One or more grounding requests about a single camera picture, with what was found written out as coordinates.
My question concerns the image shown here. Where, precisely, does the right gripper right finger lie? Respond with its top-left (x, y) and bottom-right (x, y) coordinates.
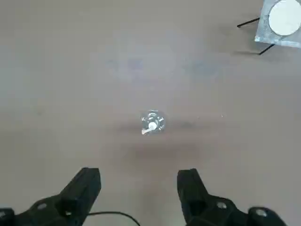
top-left (176, 168), bottom-right (289, 226)

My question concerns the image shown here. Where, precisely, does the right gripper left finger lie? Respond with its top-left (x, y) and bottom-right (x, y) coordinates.
top-left (0, 167), bottom-right (102, 226)

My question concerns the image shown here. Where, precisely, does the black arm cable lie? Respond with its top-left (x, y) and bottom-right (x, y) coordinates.
top-left (88, 211), bottom-right (141, 226)

